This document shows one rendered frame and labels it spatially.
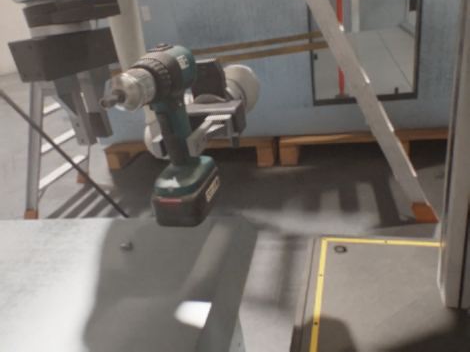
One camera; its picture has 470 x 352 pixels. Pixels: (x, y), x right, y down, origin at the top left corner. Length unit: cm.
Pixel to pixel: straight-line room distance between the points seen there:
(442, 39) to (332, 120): 70
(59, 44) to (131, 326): 37
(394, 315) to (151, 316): 60
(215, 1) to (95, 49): 187
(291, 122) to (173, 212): 197
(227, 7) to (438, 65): 122
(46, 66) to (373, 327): 79
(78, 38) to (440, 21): 202
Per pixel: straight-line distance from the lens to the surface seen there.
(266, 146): 242
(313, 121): 243
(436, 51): 237
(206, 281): 56
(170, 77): 48
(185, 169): 54
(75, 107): 57
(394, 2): 580
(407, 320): 96
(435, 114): 246
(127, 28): 78
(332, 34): 162
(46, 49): 53
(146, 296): 57
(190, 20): 247
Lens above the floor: 100
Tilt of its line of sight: 23 degrees down
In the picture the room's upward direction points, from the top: 9 degrees counter-clockwise
